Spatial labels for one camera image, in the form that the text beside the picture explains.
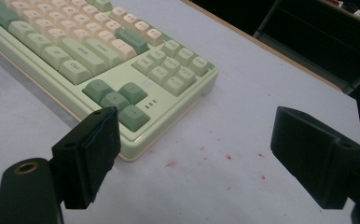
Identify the white table cover board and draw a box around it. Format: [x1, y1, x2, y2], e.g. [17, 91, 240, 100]
[0, 0, 360, 224]

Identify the dark metal frame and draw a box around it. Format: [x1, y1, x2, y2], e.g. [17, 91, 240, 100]
[252, 0, 360, 96]

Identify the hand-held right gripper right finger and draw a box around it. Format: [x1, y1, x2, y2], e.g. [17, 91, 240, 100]
[270, 105, 360, 210]

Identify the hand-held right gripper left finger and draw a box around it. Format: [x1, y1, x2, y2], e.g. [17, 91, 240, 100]
[51, 105, 122, 210]

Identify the cream and green keyboard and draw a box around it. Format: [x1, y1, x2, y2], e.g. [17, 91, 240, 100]
[0, 0, 220, 162]

